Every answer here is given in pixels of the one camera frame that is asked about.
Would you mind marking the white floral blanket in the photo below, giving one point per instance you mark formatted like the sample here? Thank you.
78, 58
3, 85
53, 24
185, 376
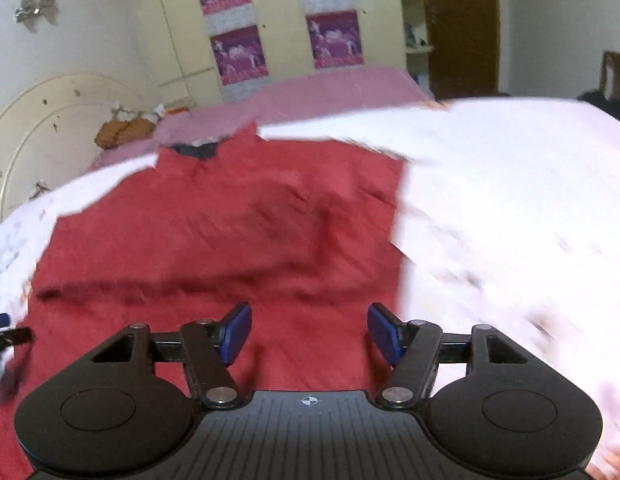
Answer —
500, 185

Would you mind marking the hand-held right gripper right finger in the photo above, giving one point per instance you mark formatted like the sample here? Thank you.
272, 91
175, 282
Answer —
385, 334

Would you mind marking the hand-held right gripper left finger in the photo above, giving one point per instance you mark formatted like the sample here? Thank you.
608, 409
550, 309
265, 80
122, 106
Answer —
236, 334

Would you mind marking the cream wardrobe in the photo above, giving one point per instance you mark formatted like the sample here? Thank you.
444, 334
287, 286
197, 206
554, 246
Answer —
285, 35

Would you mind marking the cream bed headboard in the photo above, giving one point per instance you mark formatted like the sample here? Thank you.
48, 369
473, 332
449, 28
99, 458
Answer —
54, 125

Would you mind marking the pink bed sheet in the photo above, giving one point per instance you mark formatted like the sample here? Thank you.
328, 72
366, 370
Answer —
315, 95

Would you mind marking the red padded jacket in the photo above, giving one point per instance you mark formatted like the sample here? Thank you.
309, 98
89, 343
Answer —
214, 235

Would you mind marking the brown wooden door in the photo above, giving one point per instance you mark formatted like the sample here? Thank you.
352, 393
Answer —
462, 30

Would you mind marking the orange striped pillow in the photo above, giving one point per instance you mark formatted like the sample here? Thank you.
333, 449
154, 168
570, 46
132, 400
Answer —
122, 130

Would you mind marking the cream corner shelf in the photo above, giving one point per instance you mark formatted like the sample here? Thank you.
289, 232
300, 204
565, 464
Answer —
415, 52

